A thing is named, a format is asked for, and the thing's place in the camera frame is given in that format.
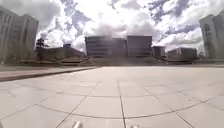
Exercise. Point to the dark block building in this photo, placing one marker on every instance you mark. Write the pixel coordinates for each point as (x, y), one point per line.
(116, 46)

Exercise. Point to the grey concrete slab pavement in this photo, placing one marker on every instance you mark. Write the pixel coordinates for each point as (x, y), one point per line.
(133, 96)

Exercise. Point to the low building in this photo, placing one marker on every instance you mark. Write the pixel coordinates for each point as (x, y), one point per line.
(181, 53)
(60, 53)

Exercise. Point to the robot's own part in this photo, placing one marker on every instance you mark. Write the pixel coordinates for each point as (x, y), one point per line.
(77, 124)
(132, 126)

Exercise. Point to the raised concrete kerb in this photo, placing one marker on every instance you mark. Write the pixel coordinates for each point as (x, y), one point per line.
(40, 72)

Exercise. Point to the pale tall building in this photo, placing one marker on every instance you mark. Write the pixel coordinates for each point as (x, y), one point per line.
(213, 36)
(16, 36)

